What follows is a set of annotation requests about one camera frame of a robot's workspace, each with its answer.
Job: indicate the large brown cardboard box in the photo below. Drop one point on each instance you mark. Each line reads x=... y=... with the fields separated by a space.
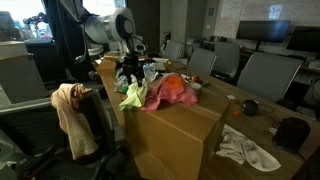
x=173 y=133

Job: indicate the small open cardboard box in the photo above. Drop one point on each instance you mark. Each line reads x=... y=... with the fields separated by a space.
x=106 y=68

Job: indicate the white crumpled cloth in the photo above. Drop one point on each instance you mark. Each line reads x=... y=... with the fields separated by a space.
x=240 y=146

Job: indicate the small wall plate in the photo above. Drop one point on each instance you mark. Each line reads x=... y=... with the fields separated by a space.
x=211 y=11

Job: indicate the black cylinder speaker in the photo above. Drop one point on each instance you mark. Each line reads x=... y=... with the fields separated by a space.
x=291 y=135

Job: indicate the pink shirt with orange print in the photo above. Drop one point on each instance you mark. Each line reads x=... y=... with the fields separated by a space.
x=166 y=95

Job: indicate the white wall whiteboard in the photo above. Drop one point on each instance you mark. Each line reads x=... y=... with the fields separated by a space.
x=246 y=13

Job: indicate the grey cabinet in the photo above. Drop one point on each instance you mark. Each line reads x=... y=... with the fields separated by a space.
x=20 y=73

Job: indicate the small green object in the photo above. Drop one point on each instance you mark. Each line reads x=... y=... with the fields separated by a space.
x=125 y=89

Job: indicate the small colourful cube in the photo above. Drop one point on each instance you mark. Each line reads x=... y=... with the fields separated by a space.
x=231 y=98

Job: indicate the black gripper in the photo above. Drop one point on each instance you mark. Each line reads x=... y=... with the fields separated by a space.
x=131 y=65

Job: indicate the small orange object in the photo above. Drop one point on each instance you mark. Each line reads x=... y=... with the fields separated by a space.
x=236 y=113

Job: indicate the white rounded appliance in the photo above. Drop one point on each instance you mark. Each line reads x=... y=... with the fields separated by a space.
x=95 y=50

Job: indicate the white bottle yellow liquid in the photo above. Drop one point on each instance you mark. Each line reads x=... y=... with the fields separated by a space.
x=134 y=79

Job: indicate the light green towel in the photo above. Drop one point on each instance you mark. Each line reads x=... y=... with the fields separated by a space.
x=133 y=98

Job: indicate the clear plastic bag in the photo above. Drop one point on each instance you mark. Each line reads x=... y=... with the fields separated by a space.
x=150 y=71

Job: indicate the grey office chair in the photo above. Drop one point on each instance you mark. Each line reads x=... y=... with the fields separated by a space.
x=33 y=126
x=266 y=76
x=226 y=58
x=201 y=61
x=173 y=50

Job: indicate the small red ball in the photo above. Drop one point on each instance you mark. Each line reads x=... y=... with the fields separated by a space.
x=196 y=79

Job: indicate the peach shirt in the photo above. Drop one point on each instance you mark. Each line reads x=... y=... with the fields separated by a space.
x=75 y=130

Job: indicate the small white cup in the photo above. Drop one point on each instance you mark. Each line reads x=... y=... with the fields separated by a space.
x=196 y=87

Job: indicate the black computer monitor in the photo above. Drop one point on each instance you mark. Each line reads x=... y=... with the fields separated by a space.
x=305 y=39
x=263 y=30

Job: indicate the small yellow ball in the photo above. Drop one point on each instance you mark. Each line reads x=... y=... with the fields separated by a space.
x=169 y=63

